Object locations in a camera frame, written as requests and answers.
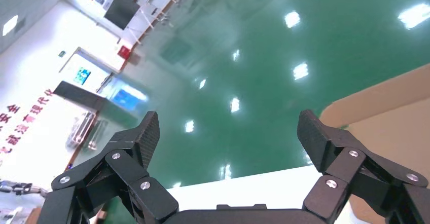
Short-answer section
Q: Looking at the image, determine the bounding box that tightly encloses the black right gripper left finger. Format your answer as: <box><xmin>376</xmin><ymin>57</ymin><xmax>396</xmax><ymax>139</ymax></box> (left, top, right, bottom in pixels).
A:
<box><xmin>36</xmin><ymin>110</ymin><xmax>180</xmax><ymax>224</ymax></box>

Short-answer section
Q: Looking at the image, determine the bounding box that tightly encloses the red wall cabinet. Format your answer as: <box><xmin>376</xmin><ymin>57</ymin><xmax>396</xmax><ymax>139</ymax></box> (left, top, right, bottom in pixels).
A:
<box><xmin>117</xmin><ymin>45</ymin><xmax>132</xmax><ymax>60</ymax></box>

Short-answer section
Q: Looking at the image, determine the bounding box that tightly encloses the dark screen on stand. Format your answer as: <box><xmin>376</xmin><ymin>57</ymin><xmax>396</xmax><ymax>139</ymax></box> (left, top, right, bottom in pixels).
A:
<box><xmin>104</xmin><ymin>0</ymin><xmax>159</xmax><ymax>45</ymax></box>

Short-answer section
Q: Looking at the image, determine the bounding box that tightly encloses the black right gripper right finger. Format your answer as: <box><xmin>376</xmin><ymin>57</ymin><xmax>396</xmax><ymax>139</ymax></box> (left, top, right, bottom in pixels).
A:
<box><xmin>297</xmin><ymin>109</ymin><xmax>430</xmax><ymax>224</ymax></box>

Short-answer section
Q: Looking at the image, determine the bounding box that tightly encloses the cardboard storage box with lid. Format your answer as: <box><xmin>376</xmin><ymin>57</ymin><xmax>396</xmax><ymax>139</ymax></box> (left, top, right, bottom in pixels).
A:
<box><xmin>319</xmin><ymin>63</ymin><xmax>430</xmax><ymax>224</ymax></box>

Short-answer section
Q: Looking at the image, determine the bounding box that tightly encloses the black counter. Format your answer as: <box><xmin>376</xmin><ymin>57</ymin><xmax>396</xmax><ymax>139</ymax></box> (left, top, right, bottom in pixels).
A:
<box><xmin>53</xmin><ymin>81</ymin><xmax>106</xmax><ymax>110</ymax></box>

